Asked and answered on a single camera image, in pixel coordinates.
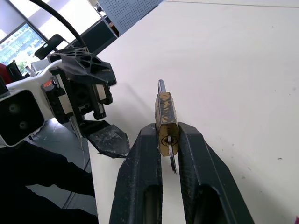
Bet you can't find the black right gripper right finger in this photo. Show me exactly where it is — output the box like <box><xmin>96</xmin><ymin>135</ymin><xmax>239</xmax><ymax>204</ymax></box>
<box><xmin>178</xmin><ymin>122</ymin><xmax>255</xmax><ymax>224</ymax></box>

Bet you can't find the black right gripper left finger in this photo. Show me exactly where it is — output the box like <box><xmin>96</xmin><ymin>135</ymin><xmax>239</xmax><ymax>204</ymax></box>
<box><xmin>109</xmin><ymin>122</ymin><xmax>163</xmax><ymax>224</ymax></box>

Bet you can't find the finger of the black flat left gripper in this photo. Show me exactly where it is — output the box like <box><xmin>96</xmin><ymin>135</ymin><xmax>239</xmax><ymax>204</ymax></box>
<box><xmin>81</xmin><ymin>119</ymin><xmax>131</xmax><ymax>159</ymax></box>

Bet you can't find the finger of the black lattice left gripper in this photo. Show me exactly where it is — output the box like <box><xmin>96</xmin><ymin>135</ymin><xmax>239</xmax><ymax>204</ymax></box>
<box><xmin>47</xmin><ymin>47</ymin><xmax>117</xmax><ymax>86</ymax></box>

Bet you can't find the silver key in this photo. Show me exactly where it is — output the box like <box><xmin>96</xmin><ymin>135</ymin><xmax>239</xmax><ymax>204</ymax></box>
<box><xmin>166</xmin><ymin>135</ymin><xmax>178</xmax><ymax>175</ymax></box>

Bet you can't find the brass padlock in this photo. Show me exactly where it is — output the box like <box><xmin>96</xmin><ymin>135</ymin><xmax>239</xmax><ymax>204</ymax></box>
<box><xmin>154</xmin><ymin>79</ymin><xmax>180</xmax><ymax>158</ymax></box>

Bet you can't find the black cabinet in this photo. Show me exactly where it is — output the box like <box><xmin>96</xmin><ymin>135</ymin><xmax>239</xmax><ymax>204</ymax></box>
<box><xmin>69</xmin><ymin>14</ymin><xmax>120</xmax><ymax>56</ymax></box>

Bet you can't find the window with outdoor view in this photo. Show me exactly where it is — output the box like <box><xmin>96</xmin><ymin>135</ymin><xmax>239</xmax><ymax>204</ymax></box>
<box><xmin>0</xmin><ymin>21</ymin><xmax>48</xmax><ymax>72</ymax></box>

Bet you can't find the grey perforated panel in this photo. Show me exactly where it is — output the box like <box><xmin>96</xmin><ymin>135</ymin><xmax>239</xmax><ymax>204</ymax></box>
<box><xmin>96</xmin><ymin>0</ymin><xmax>164</xmax><ymax>37</ymax></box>

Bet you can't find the red object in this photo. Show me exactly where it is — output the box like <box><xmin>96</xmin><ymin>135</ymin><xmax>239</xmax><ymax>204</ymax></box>
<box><xmin>0</xmin><ymin>63</ymin><xmax>13</xmax><ymax>85</ymax></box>

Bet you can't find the black cable clip bracket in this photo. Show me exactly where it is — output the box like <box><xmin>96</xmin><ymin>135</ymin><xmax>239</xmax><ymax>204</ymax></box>
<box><xmin>34</xmin><ymin>34</ymin><xmax>65</xmax><ymax>60</ymax></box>

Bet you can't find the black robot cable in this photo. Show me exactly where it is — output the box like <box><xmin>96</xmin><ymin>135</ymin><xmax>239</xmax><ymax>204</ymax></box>
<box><xmin>28</xmin><ymin>0</ymin><xmax>88</xmax><ymax>51</ymax></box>

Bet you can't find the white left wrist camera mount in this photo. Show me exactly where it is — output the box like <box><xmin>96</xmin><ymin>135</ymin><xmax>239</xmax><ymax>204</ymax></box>
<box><xmin>0</xmin><ymin>59</ymin><xmax>71</xmax><ymax>148</ymax></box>

